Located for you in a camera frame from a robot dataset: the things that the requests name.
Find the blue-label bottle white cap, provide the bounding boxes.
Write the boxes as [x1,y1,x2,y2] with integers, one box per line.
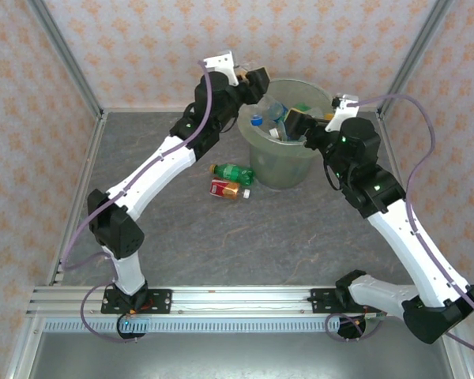
[266,100,289,123]

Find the red-orange label bottle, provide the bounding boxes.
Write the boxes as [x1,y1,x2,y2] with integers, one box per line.
[209,177,252,201]

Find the green plastic bin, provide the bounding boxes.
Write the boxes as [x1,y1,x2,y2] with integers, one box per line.
[236,77,340,189]

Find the metal sheet shelf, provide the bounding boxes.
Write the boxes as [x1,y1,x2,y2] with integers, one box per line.
[7,317,469,379]

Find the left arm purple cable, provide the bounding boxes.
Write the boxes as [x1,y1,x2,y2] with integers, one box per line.
[61,58,215,344]

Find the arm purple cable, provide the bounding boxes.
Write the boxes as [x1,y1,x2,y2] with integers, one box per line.
[325,93,474,352]
[61,58,215,344]

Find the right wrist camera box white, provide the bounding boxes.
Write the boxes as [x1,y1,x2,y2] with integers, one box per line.
[330,93,360,133]

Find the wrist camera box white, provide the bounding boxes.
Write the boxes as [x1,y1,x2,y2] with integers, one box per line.
[202,50,240,87]
[330,93,360,133]

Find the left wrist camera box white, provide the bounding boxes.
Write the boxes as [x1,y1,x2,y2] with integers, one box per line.
[202,50,240,87]

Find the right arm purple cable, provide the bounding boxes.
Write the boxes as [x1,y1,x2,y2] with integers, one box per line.
[325,93,474,352]

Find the aluminium back frame bar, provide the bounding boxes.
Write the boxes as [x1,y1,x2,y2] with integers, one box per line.
[102,105,380,114]

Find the aluminium frame post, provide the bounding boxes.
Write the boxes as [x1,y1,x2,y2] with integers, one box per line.
[377,0,455,119]
[25,0,106,119]

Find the grey slotted cable duct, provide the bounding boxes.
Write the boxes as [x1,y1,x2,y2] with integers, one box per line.
[43,318,340,335]

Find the aluminium frame leg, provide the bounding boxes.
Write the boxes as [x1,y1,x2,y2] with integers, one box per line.
[6,315,44,379]
[436,315,471,379]

